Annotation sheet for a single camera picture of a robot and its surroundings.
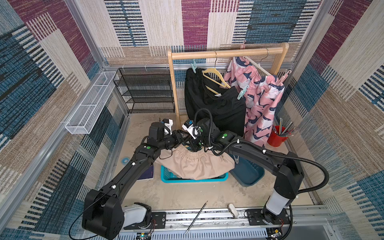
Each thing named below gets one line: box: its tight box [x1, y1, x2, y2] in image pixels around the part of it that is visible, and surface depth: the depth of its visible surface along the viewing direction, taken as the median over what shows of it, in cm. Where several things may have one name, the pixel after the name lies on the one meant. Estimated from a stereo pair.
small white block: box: [227, 203, 240, 219], surface depth 76 cm
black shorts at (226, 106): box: [184, 68, 247, 137], surface depth 82 cm
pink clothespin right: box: [278, 70, 292, 85], surface depth 67 cm
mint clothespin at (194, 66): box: [191, 59, 197, 74], surface depth 81 cm
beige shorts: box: [156, 144, 236, 181], surface depth 80 cm
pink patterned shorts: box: [223, 56, 285, 148], surface depth 81 cm
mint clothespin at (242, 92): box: [237, 85, 250, 100], surface depth 70 cm
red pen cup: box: [267, 125, 289, 147], surface depth 98 cm
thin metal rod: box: [185, 200, 209, 235], surface depth 76 cm
